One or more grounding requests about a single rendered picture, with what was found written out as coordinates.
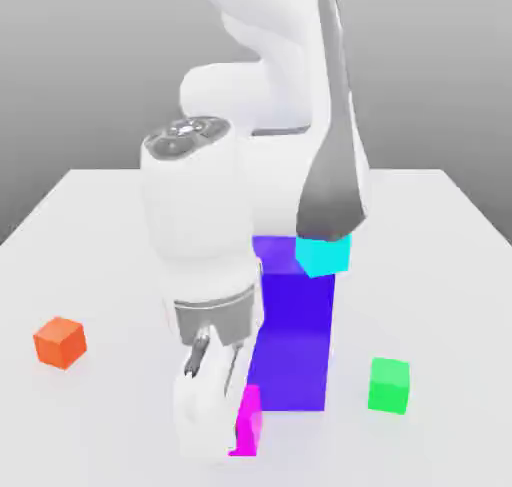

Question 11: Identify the small cyan cube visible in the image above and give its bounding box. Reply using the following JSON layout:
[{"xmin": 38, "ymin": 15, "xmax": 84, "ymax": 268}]
[{"xmin": 294, "ymin": 232, "xmax": 354, "ymax": 279}]

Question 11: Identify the small orange cube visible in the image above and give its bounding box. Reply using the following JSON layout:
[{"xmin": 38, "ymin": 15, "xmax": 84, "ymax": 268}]
[{"xmin": 32, "ymin": 315, "xmax": 89, "ymax": 372}]

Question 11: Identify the large blue box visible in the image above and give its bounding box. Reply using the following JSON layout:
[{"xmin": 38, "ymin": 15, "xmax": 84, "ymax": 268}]
[{"xmin": 245, "ymin": 235, "xmax": 338, "ymax": 413}]

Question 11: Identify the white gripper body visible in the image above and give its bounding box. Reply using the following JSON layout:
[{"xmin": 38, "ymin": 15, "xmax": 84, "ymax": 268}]
[{"xmin": 171, "ymin": 327, "xmax": 247, "ymax": 467}]

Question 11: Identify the small green cube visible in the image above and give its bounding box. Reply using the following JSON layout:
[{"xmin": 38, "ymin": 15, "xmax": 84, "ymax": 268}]
[{"xmin": 366, "ymin": 356, "xmax": 412, "ymax": 416}]

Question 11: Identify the small magenta cube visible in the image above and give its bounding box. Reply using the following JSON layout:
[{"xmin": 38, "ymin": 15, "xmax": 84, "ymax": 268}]
[{"xmin": 227, "ymin": 383, "xmax": 264, "ymax": 458}]

